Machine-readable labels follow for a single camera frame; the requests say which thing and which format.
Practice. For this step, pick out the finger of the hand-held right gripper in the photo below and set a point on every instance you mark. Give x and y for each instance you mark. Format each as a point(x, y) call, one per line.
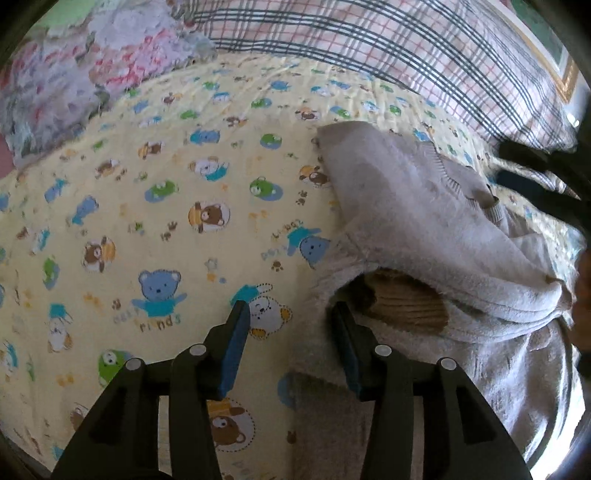
point(565, 207)
point(531, 159)

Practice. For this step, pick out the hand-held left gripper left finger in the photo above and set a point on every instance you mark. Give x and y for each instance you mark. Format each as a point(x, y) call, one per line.
point(233, 350)

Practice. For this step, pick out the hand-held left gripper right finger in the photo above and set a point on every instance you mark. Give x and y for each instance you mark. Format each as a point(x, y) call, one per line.
point(352, 355)

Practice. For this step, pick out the grey knit sweater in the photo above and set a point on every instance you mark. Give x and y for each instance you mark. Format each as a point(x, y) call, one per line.
point(415, 221)

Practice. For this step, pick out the gold framed flower picture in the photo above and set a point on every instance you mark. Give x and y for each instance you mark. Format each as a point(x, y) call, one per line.
point(554, 55)

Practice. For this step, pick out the yellow bear print bed sheet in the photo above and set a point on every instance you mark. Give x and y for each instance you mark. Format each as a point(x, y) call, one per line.
point(161, 207)

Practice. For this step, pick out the plaid pillow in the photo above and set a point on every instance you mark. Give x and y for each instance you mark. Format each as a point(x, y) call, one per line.
point(369, 46)

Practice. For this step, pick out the pink pillow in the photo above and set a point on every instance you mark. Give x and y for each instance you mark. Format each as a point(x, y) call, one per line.
point(3, 159)

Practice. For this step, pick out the floral ruffled pillow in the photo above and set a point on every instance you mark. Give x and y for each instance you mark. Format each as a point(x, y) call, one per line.
point(69, 78)

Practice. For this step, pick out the green quilt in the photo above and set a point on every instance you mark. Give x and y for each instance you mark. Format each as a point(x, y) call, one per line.
point(74, 14)

